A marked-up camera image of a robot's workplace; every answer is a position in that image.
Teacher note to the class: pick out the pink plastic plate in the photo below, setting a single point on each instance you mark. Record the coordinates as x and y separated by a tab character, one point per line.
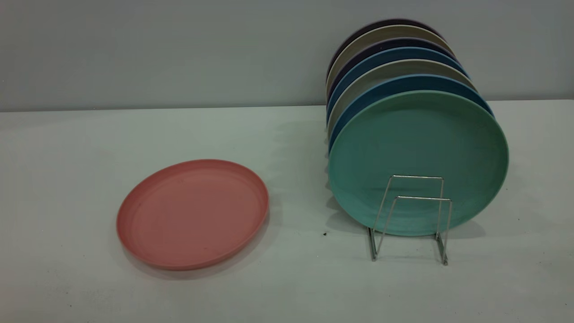
193	215

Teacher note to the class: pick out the blue plastic plate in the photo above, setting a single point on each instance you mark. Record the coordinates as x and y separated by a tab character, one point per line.
381	92
381	56

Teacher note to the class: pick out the beige plastic plate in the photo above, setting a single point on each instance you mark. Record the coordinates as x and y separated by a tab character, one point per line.
372	76
381	33

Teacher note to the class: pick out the green plastic plate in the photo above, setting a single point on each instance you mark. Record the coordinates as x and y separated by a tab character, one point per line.
417	143

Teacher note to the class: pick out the dark purple plastic plate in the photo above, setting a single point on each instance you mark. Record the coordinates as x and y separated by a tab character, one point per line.
385	22
394	43

